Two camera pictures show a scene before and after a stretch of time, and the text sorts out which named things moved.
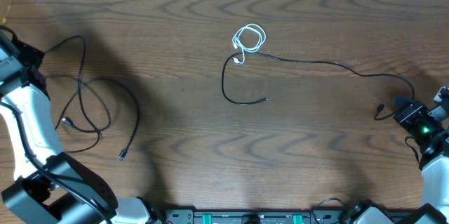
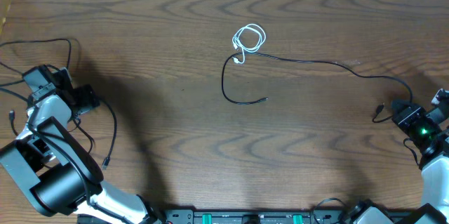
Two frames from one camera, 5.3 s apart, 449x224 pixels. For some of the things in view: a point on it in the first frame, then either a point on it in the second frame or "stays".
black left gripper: [27, 53] → [88, 98]
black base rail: [255, 216] stays
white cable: [238, 43] stays
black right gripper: [407, 110] stays
